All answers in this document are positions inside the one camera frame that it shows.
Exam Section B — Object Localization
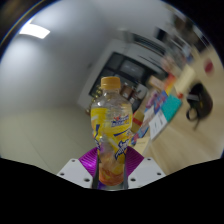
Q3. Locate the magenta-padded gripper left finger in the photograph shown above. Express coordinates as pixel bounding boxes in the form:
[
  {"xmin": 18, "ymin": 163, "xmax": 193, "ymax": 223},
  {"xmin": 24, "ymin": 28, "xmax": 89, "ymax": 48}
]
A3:
[{"xmin": 57, "ymin": 147, "xmax": 100, "ymax": 190}]

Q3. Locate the yellow gift box red ribbon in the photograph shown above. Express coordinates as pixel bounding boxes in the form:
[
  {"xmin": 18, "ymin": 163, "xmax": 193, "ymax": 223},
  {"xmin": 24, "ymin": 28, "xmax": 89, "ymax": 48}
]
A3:
[{"xmin": 131, "ymin": 109, "xmax": 145, "ymax": 135}]

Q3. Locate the pale yellow paper pad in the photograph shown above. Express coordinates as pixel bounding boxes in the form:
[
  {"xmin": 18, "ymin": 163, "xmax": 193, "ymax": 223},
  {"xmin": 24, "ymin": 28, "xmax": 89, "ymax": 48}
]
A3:
[{"xmin": 174, "ymin": 64, "xmax": 198, "ymax": 95}]

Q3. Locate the orange cardboard carton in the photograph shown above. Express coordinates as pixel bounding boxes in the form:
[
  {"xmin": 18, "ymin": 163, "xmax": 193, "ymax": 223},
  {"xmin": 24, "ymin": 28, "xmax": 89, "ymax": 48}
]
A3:
[{"xmin": 147, "ymin": 75, "xmax": 166, "ymax": 92}]

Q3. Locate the orange-capped yellow-label drink bottle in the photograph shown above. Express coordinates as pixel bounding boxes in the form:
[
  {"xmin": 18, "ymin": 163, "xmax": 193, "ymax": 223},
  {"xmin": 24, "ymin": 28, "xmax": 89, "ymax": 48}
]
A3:
[{"xmin": 90, "ymin": 76, "xmax": 134, "ymax": 187}]

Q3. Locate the flat round red coaster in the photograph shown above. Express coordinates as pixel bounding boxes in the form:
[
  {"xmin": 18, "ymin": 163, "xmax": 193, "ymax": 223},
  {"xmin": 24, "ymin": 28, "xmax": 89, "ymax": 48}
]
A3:
[{"xmin": 203, "ymin": 58, "xmax": 215, "ymax": 75}]

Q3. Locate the ceiling tube light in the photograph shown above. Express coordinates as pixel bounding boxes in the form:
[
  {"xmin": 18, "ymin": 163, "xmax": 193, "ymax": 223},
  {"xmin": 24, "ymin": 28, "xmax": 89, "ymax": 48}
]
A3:
[{"xmin": 18, "ymin": 22, "xmax": 51, "ymax": 40}]

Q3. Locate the white printed paper sheet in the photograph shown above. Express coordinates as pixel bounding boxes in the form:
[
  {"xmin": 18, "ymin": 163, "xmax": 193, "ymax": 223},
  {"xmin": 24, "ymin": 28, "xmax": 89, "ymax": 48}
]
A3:
[{"xmin": 147, "ymin": 109, "xmax": 169, "ymax": 141}]

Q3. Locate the black mug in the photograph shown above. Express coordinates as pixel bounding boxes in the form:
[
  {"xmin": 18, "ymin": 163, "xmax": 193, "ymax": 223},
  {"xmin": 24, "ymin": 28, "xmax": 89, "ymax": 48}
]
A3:
[{"xmin": 185, "ymin": 82, "xmax": 214, "ymax": 130}]

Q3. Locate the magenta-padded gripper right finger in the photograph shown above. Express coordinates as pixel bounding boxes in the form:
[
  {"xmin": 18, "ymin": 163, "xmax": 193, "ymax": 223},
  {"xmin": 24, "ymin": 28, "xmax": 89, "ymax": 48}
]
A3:
[{"xmin": 124, "ymin": 146, "xmax": 167, "ymax": 190}]

